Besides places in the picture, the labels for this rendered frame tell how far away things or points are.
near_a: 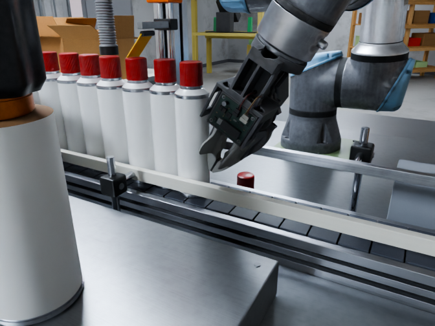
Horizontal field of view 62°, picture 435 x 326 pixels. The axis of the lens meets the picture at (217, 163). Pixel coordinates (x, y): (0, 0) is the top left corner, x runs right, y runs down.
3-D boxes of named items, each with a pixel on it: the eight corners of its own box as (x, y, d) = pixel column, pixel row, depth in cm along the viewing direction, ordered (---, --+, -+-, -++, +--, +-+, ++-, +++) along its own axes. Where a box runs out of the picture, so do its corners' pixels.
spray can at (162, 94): (149, 184, 61) (139, 59, 54) (171, 174, 65) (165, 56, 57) (170, 192, 58) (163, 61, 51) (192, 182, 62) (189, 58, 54)
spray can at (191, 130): (171, 194, 58) (165, 62, 50) (189, 182, 62) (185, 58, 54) (200, 201, 56) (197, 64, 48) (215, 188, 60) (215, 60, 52)
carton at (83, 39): (48, 80, 223) (36, 15, 209) (103, 70, 266) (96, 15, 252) (101, 85, 207) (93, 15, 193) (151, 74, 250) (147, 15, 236)
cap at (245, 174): (241, 195, 69) (241, 179, 67) (234, 187, 71) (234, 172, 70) (257, 191, 70) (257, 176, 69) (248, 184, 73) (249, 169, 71)
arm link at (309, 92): (297, 100, 98) (300, 48, 93) (348, 105, 92) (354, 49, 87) (281, 109, 88) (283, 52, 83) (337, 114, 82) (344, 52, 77)
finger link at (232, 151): (195, 181, 52) (224, 132, 47) (215, 167, 57) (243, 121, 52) (211, 195, 51) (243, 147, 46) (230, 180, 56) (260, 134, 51)
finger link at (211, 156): (179, 168, 53) (206, 118, 48) (200, 155, 57) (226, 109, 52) (195, 182, 52) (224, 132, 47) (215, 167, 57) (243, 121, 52)
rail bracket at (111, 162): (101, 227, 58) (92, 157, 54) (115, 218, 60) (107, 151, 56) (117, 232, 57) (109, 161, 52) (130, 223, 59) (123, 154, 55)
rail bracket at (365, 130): (333, 240, 54) (347, 136, 48) (342, 218, 60) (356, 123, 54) (355, 247, 53) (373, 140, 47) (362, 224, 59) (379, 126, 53)
